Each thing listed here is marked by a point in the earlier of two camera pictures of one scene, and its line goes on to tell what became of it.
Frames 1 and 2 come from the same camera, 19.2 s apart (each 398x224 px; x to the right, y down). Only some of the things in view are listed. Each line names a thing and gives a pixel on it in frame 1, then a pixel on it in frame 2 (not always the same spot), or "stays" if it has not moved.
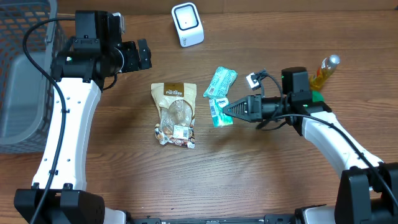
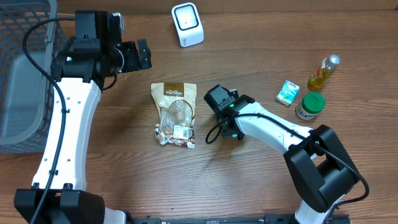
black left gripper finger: x=145 y=54 stays
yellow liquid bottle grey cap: x=328 y=65 stays
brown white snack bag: x=176 y=103 stays
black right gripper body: x=254 y=107 -> x=213 y=101
